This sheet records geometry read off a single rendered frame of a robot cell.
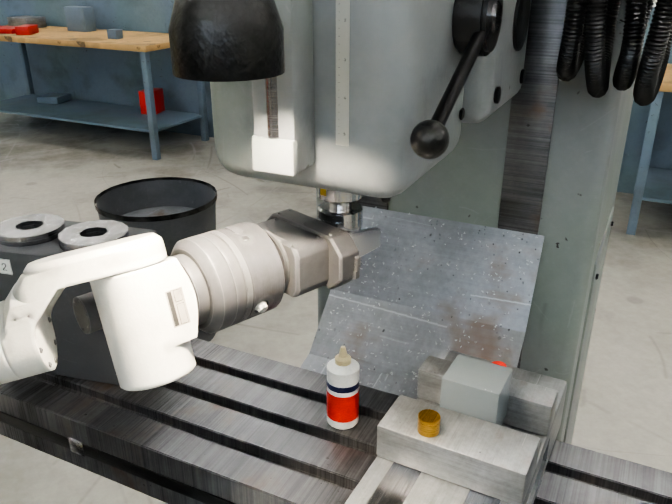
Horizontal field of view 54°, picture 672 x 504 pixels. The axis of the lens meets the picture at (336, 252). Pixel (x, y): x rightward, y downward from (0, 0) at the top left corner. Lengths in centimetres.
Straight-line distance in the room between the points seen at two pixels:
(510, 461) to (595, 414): 196
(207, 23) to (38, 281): 25
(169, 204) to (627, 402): 200
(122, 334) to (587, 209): 68
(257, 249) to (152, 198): 240
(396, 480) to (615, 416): 199
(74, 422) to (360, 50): 61
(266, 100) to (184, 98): 568
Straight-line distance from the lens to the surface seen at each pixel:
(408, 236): 107
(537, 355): 113
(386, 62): 54
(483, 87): 72
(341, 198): 66
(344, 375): 81
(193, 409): 91
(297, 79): 54
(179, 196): 296
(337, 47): 55
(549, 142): 99
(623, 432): 257
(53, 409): 96
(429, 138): 51
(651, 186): 442
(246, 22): 42
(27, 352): 57
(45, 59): 731
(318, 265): 63
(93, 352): 97
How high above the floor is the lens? 151
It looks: 24 degrees down
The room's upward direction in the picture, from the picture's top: straight up
